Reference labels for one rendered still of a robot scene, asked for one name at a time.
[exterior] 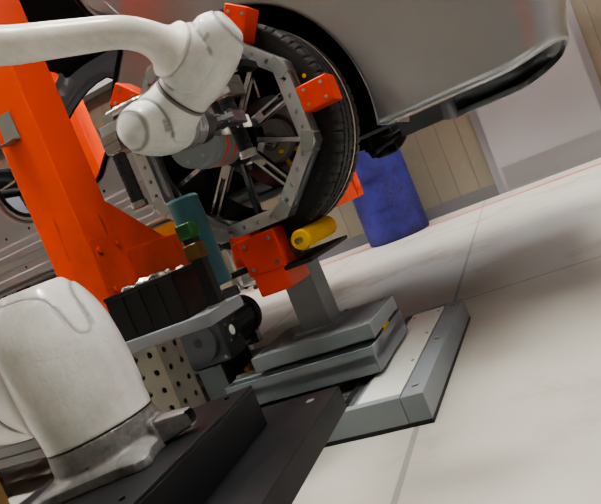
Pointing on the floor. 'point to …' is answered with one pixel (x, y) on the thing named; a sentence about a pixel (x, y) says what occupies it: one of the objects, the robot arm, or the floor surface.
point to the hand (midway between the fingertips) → (235, 124)
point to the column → (169, 376)
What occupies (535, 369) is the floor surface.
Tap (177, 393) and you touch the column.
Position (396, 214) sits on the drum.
